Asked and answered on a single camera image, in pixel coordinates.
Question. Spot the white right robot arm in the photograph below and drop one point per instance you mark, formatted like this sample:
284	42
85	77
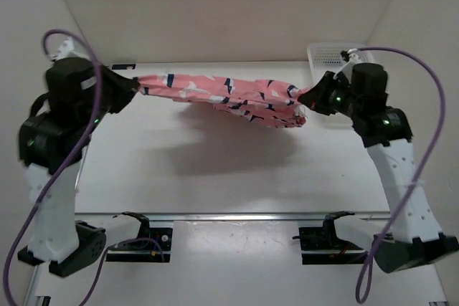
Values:
414	238

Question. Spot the black label sticker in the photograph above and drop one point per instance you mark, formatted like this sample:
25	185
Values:
123	66

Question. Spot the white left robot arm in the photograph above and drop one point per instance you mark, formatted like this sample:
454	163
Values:
52	144

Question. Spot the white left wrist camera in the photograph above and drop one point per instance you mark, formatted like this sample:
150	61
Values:
65	50

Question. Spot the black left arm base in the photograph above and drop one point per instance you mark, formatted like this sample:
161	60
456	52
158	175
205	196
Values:
158	251

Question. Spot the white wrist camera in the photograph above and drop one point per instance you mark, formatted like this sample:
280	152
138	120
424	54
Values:
350	58
65	50

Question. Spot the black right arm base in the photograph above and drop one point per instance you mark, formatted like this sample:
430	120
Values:
317	250

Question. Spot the white plastic mesh basket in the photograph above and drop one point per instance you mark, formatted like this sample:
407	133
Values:
323	57

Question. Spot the aluminium table frame rail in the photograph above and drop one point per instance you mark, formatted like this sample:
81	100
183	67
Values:
236	193

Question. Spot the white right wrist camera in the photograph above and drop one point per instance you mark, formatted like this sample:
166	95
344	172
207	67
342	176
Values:
350	58

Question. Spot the pink shark print shorts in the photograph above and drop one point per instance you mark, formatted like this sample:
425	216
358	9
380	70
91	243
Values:
270	103

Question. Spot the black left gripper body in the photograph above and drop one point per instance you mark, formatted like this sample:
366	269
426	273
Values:
90	107

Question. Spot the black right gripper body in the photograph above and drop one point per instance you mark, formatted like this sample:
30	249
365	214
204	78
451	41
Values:
341	100

